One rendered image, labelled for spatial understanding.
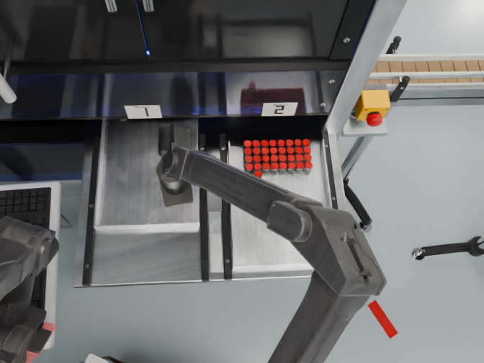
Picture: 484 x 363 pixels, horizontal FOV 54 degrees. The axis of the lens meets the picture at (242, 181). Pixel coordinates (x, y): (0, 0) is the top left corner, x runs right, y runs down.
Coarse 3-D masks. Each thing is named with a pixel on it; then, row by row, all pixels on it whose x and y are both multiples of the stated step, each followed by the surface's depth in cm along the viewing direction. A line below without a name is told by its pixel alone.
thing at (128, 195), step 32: (128, 128) 131; (192, 128) 132; (128, 160) 128; (160, 160) 128; (96, 192) 120; (128, 192) 124; (160, 192) 124; (96, 224) 118; (128, 224) 117; (160, 224) 118; (192, 224) 119
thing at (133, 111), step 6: (126, 108) 116; (132, 108) 116; (138, 108) 116; (144, 108) 116; (150, 108) 116; (156, 108) 116; (132, 114) 118; (138, 114) 118; (144, 114) 119; (150, 114) 119; (156, 114) 119
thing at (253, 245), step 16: (320, 144) 132; (240, 160) 129; (320, 160) 130; (272, 176) 128; (288, 176) 128; (304, 176) 128; (320, 176) 128; (304, 192) 126; (320, 192) 127; (240, 224) 122; (256, 224) 122; (240, 240) 120; (256, 240) 121; (272, 240) 121; (240, 256) 119; (256, 256) 119; (272, 256) 119; (288, 256) 119
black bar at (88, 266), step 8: (96, 136) 128; (96, 144) 127; (96, 152) 126; (96, 160) 125; (96, 168) 124; (96, 176) 123; (96, 184) 123; (88, 208) 120; (88, 216) 119; (88, 224) 118; (88, 232) 118; (88, 240) 117; (88, 248) 116; (88, 256) 115; (88, 264) 115; (88, 272) 114; (88, 280) 113
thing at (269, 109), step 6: (264, 108) 119; (270, 108) 119; (276, 108) 119; (288, 108) 119; (294, 108) 120; (264, 114) 121; (270, 114) 122; (276, 114) 122; (282, 114) 122; (288, 114) 122; (294, 114) 122
